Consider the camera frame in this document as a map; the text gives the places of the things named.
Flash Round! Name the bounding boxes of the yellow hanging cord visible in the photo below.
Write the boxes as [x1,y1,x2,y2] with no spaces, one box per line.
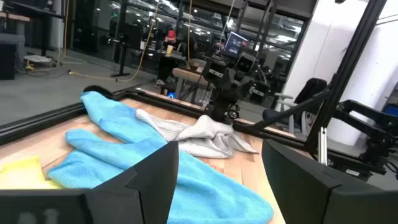
[67,0,161,83]
[185,0,193,68]

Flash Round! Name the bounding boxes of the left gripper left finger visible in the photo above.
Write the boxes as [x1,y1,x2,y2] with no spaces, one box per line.
[0,141,180,224]

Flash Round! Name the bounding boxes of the grey microfiber towel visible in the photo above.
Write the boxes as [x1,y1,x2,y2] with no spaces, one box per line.
[135,108,259,159]

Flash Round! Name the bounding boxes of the wooden background table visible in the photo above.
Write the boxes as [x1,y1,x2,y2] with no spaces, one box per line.
[172,66,215,105]

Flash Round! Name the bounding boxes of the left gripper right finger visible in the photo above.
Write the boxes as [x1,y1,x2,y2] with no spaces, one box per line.
[262,139,398,224]

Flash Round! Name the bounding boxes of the person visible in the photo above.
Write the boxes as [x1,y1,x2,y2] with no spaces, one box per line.
[154,29,189,88]

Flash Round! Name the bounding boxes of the yellow microfiber towel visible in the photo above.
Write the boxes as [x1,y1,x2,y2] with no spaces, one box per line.
[0,155,65,190]

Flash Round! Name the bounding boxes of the lit laptop screen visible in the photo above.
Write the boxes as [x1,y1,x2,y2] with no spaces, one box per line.
[223,30,249,57]

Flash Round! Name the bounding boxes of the black office chair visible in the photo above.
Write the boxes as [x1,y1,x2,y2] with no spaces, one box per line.
[262,77,331,134]

